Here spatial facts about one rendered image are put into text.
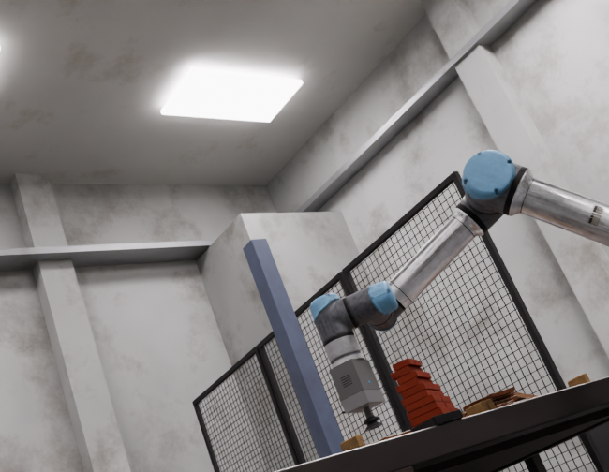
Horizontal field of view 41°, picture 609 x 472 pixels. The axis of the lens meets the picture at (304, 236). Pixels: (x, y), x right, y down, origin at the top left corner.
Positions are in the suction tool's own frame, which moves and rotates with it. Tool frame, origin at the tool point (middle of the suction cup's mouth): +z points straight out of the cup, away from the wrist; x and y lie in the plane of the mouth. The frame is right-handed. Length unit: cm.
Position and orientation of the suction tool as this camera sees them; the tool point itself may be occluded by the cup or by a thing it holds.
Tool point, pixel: (374, 427)
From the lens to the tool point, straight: 186.4
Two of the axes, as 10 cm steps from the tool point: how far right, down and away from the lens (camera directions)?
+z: 3.5, 8.6, -3.7
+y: -5.2, -1.5, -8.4
